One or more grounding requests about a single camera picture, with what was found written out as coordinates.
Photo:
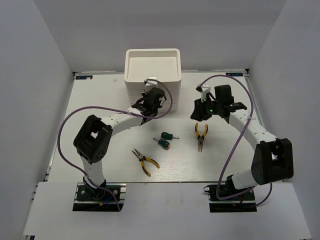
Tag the yellow needle-nose pliers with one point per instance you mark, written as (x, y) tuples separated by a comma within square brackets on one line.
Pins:
[(201, 137), (142, 159)]

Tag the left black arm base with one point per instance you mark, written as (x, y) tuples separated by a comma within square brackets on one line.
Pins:
[(86, 200)]

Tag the white three-drawer storage box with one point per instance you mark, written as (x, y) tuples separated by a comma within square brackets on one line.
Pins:
[(163, 63)]

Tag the right blue corner label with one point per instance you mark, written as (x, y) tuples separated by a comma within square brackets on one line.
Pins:
[(234, 74)]

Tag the green stubby flat screwdriver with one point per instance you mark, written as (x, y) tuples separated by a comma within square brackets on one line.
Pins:
[(168, 136)]

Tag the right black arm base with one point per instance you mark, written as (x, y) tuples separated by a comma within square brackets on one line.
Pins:
[(245, 203)]

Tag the left blue corner label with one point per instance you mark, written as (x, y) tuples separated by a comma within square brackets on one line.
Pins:
[(83, 77)]

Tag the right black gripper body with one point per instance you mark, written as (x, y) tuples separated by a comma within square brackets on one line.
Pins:
[(212, 107)]

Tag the blue corner label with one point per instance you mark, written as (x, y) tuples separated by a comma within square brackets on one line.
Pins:
[(234, 74), (83, 77)]

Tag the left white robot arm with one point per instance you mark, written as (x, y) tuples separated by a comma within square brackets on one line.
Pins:
[(92, 140)]

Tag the green stubby phillips screwdriver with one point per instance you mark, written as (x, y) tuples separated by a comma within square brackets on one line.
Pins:
[(163, 143)]

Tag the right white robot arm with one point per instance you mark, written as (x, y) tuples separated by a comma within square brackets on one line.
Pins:
[(273, 157)]

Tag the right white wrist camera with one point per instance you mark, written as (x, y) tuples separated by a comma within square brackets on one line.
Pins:
[(204, 89)]

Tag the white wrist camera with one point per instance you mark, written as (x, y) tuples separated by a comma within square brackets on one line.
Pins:
[(204, 89), (149, 83)]

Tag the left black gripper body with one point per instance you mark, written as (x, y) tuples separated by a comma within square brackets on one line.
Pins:
[(155, 110)]

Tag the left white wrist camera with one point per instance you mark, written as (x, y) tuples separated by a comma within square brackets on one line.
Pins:
[(149, 83)]

